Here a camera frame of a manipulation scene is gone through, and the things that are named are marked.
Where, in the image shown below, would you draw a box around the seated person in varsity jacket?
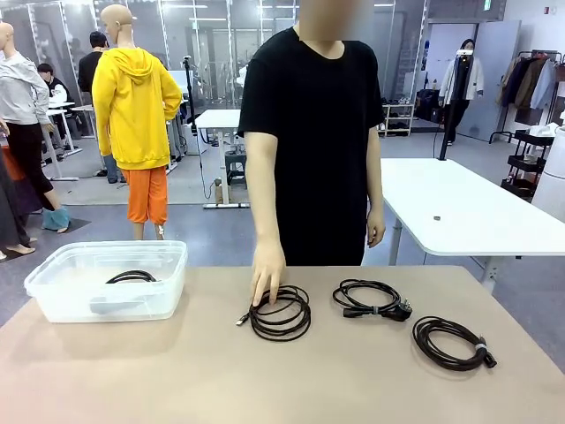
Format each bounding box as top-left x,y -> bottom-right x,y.
37,63 -> 74,107

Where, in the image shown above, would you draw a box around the white shoe rack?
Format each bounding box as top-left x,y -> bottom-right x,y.
380,97 -> 416,138

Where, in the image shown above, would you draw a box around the person's left forearm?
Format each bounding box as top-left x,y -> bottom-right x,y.
365,167 -> 385,213

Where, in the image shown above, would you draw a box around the man in black sweater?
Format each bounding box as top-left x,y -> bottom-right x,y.
78,30 -> 127,185

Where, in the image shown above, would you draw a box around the grey partition panel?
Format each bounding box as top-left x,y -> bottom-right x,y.
454,19 -> 523,142

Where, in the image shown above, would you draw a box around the orange object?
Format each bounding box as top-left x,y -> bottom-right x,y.
0,145 -> 26,182

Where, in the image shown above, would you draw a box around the person's left hand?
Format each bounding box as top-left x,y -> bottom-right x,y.
365,207 -> 388,248

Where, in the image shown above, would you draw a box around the white cylindrical machine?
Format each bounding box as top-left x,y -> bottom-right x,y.
531,125 -> 565,208

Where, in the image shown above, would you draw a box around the clothes rack with coats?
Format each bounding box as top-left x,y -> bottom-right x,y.
496,49 -> 565,127

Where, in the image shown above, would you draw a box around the white office desk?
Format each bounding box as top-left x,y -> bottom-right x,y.
43,100 -> 85,182

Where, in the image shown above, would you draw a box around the mannequin in yellow hoodie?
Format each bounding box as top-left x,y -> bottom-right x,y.
91,4 -> 183,242

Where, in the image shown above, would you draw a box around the black utility cart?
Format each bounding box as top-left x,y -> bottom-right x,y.
501,128 -> 555,202

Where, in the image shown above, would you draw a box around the mannequin in dark skirt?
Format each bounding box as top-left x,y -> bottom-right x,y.
0,148 -> 39,261

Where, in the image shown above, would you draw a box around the black bags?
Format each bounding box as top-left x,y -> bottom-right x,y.
415,87 -> 447,124

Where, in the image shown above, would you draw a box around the white standing desk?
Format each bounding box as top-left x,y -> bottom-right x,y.
193,109 -> 252,209

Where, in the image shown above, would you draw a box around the dark brown cable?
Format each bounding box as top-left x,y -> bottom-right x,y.
411,315 -> 499,372

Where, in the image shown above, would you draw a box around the person's right forearm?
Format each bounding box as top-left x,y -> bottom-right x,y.
249,180 -> 287,246

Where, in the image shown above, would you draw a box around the black stool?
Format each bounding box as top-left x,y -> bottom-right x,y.
224,149 -> 248,186

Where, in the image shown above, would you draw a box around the black tripod pole with camera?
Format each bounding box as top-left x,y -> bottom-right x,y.
439,49 -> 474,161

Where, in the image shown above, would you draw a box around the woman in white jacket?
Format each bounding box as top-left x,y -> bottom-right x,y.
439,38 -> 486,147

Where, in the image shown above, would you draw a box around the clear plastic storage box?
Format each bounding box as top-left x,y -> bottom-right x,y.
24,240 -> 189,323

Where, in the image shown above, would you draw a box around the thin black camera tripod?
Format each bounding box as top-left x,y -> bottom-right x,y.
182,55 -> 211,204

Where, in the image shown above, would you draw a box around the teal cloth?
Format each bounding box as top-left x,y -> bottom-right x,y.
41,206 -> 72,234

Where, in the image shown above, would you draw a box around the black coiled cable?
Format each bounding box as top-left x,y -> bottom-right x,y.
104,269 -> 163,285

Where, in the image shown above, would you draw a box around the person's right hand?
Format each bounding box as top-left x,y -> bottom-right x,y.
250,240 -> 288,309

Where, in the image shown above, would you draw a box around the black power cable with plug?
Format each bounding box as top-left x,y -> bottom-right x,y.
332,278 -> 415,322

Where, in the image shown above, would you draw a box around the mannequin in grey top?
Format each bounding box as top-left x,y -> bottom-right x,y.
0,21 -> 63,213

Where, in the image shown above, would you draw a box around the large white table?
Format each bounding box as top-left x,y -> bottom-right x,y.
379,157 -> 565,292

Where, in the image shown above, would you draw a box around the person in black t-shirt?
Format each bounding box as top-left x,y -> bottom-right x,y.
237,0 -> 388,268

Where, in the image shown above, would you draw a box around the black USB cable coil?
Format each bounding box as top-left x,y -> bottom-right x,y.
235,284 -> 313,344

